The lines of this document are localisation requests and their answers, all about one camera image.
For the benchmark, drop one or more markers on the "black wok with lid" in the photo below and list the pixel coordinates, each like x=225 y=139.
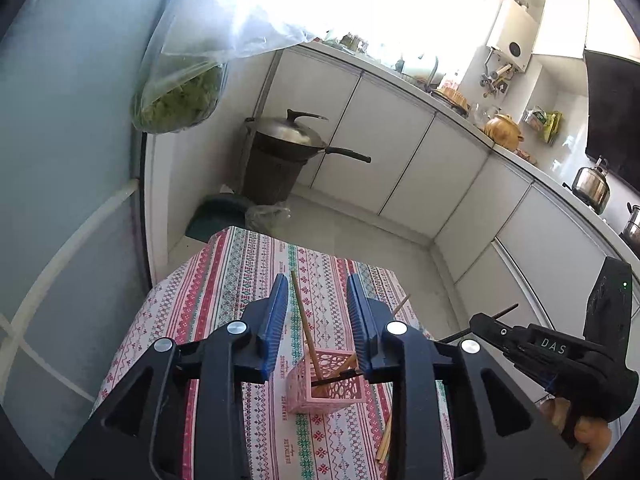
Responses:
x=284 y=138

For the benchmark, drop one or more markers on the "person's right hand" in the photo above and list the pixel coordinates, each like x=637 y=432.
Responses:
x=592 y=433

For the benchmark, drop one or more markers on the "pink perforated utensil holder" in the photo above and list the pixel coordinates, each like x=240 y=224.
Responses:
x=331 y=391

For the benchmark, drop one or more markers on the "yellow ceramic pot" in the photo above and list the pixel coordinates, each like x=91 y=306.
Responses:
x=504 y=132

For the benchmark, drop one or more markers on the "lone bamboo chopstick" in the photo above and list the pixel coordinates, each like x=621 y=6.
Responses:
x=306 y=329

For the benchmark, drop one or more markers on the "black gold-banded chopstick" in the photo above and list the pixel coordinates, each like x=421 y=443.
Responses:
x=476 y=320

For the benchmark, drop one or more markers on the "dark trash bin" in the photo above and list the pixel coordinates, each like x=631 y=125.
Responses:
x=269 y=179

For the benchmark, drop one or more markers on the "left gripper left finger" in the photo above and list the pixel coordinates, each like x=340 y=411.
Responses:
x=137 y=432

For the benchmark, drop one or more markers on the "dark green floor bag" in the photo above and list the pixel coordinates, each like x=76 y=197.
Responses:
x=217 y=213

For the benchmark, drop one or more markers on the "clear plastic floor bag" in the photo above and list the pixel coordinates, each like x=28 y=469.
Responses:
x=267 y=218

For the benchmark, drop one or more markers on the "plastic bag with greens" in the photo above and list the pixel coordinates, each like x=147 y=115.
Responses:
x=184 y=70

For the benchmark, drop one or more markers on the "grey mop pole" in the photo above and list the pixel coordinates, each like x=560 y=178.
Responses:
x=258 y=109

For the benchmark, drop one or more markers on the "steel kettle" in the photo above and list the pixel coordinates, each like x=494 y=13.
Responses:
x=591 y=187

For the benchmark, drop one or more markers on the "patterned striped tablecloth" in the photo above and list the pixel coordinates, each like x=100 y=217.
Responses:
x=212 y=289

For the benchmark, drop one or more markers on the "green sponge pack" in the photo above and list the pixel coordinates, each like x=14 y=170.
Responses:
x=546 y=124

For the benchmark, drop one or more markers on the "chrome kitchen faucet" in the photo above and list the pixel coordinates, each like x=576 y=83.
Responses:
x=430 y=74

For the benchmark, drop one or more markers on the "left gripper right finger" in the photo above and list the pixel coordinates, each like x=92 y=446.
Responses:
x=496 y=431

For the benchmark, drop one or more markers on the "white water heater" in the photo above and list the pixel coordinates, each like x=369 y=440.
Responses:
x=513 y=34

